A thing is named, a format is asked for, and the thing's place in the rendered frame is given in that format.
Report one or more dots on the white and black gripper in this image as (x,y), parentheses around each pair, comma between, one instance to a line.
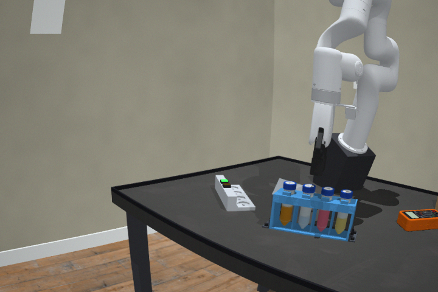
(321,133)

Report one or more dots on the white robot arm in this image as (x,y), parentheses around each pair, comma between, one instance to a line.
(331,66)

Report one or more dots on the orange pocket multimeter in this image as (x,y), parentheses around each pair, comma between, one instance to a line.
(417,220)

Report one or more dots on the blue screw cap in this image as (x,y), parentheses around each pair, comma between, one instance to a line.
(308,188)
(327,191)
(346,194)
(289,185)

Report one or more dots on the white button housing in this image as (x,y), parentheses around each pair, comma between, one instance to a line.
(280,185)

